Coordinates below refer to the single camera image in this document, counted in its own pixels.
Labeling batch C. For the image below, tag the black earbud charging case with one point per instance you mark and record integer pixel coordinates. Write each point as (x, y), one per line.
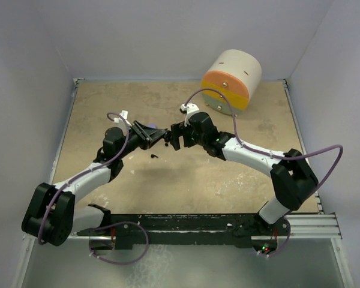
(167, 136)

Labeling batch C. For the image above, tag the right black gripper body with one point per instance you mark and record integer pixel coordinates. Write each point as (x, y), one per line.
(192, 138)

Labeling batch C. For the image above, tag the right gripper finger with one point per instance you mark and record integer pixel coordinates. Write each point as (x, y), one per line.
(178, 129)
(175, 142)

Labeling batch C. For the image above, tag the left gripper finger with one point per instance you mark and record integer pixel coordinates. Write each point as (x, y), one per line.
(143, 131)
(155, 138)

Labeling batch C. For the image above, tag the aluminium frame rail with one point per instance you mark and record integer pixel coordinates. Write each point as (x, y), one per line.
(317, 225)

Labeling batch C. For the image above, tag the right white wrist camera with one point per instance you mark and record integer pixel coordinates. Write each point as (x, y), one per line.
(188, 109)

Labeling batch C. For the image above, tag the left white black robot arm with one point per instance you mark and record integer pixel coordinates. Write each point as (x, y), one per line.
(50, 214)

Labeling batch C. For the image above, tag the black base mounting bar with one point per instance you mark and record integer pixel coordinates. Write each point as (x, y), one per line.
(241, 230)

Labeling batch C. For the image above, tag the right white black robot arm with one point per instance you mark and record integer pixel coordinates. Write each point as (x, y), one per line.
(292, 178)

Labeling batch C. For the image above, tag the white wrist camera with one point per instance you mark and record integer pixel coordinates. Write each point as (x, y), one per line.
(122, 118)
(188, 109)

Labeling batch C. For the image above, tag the round cream drawer cabinet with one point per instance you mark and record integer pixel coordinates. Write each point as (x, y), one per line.
(231, 81)

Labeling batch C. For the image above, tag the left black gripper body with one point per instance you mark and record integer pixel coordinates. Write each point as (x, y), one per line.
(134, 141)

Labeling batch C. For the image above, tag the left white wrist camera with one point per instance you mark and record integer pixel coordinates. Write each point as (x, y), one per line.
(122, 118)

